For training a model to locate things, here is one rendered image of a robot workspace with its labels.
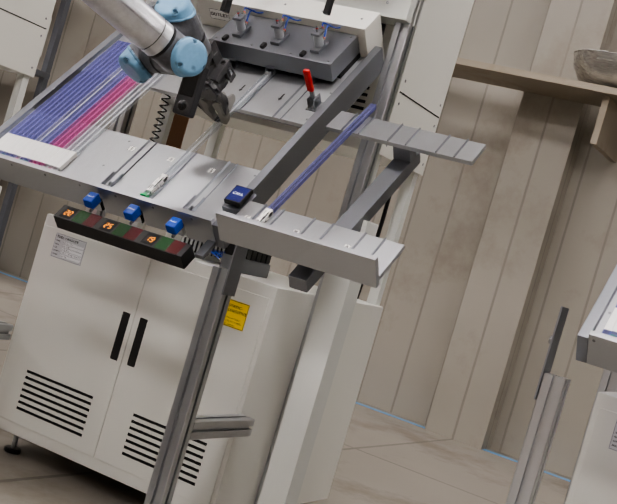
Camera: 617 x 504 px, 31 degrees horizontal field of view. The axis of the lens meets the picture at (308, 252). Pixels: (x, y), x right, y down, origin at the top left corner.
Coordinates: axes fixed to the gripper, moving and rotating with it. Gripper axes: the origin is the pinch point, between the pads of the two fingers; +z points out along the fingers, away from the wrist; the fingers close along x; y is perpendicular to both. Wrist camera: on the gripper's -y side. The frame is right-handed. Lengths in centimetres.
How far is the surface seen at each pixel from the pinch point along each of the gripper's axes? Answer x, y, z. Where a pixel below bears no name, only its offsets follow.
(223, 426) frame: -25, -58, 27
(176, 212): -10.3, -29.9, -8.7
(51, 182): 24.8, -30.7, -6.3
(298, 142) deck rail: -20.9, 0.1, 0.4
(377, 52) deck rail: -20.7, 36.4, 9.6
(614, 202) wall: -17, 186, 269
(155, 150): 8.6, -13.4, -2.6
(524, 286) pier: 9, 134, 280
